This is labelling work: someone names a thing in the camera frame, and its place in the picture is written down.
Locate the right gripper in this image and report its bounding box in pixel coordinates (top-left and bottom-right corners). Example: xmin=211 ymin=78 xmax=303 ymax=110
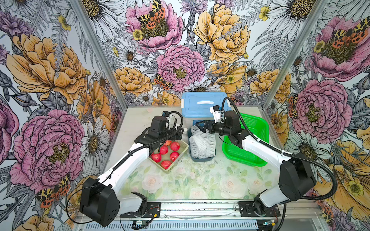
xmin=195 ymin=119 xmax=232 ymax=136

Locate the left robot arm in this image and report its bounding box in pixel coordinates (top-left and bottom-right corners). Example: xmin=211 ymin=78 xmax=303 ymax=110
xmin=80 ymin=111 xmax=184 ymax=227

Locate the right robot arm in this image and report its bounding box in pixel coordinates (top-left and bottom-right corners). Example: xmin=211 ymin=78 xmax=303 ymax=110
xmin=195 ymin=111 xmax=316 ymax=216

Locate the small white bottle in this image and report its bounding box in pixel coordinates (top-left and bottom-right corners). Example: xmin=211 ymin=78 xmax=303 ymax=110
xmin=183 ymin=128 xmax=188 ymax=139

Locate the pale green perforated basket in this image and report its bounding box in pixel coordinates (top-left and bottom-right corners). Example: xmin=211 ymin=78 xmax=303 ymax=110
xmin=149 ymin=140 xmax=189 ymax=173

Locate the blue lidded storage box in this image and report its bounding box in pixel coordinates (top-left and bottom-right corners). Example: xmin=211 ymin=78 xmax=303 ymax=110
xmin=181 ymin=91 xmax=227 ymax=120

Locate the dark teal plastic tray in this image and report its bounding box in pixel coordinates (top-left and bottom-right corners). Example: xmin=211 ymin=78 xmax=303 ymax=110
xmin=187 ymin=126 xmax=216 ymax=162

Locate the bright green perforated basket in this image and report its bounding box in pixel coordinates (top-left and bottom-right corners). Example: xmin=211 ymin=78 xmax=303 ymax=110
xmin=222 ymin=113 xmax=269 ymax=167

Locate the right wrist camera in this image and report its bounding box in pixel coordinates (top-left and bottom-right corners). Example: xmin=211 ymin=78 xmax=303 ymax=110
xmin=210 ymin=105 xmax=225 ymax=123

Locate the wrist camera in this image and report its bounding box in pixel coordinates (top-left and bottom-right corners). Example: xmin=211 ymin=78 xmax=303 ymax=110
xmin=162 ymin=111 xmax=177 ymax=129
xmin=210 ymin=105 xmax=225 ymax=123

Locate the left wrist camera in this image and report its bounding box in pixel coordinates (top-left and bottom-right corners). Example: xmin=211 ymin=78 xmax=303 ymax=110
xmin=162 ymin=111 xmax=177 ymax=129

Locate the left black cable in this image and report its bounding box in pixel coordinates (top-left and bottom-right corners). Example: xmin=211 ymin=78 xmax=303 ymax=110
xmin=66 ymin=111 xmax=185 ymax=225

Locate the black cable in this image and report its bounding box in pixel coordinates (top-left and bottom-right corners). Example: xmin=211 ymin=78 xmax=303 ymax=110
xmin=221 ymin=97 xmax=338 ymax=201
xmin=66 ymin=111 xmax=185 ymax=225

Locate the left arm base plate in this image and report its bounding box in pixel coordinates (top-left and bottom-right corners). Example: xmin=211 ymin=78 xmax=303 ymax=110
xmin=119 ymin=202 xmax=161 ymax=218

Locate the aluminium front rail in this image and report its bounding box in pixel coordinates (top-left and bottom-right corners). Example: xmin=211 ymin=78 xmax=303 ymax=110
xmin=73 ymin=200 xmax=321 ymax=231

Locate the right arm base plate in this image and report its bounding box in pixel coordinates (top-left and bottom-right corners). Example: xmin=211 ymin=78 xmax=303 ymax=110
xmin=235 ymin=201 xmax=281 ymax=218

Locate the right black cable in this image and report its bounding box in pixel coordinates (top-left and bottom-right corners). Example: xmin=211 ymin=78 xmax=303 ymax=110
xmin=221 ymin=97 xmax=338 ymax=201

